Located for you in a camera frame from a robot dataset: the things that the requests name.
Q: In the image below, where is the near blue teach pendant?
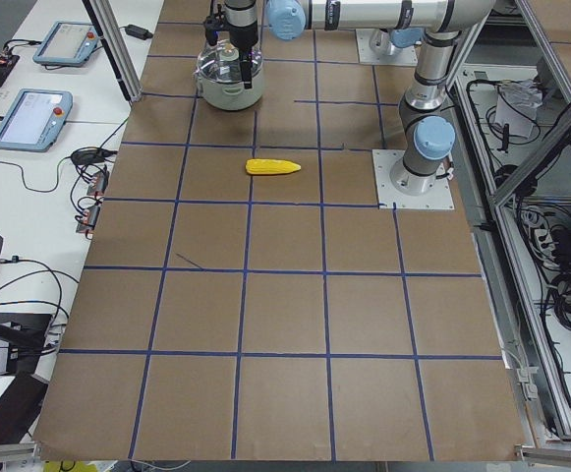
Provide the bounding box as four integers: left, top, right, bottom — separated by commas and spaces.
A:
0, 88, 73, 152

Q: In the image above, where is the brown paper table cover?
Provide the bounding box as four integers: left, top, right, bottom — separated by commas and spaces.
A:
34, 1, 525, 461

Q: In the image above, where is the far blue teach pendant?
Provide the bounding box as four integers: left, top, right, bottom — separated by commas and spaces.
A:
32, 21, 99, 67

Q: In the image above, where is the black power adapter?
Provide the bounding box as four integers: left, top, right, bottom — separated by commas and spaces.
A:
125, 24, 153, 40

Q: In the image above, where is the aluminium frame post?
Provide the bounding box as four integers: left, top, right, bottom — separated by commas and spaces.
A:
82, 0, 143, 103

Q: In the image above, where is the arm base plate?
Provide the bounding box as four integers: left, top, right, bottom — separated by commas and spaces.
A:
356, 28, 424, 67
372, 149, 455, 210

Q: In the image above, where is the blue teach pendant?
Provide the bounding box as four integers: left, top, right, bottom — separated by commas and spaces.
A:
0, 88, 73, 152
32, 21, 99, 67

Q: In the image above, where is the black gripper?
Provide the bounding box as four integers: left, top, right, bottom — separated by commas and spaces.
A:
204, 0, 258, 89

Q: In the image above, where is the pale green steel pot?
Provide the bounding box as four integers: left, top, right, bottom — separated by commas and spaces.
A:
194, 47, 264, 111

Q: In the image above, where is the yellow corn cob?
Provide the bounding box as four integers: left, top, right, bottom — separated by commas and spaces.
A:
245, 158, 302, 176

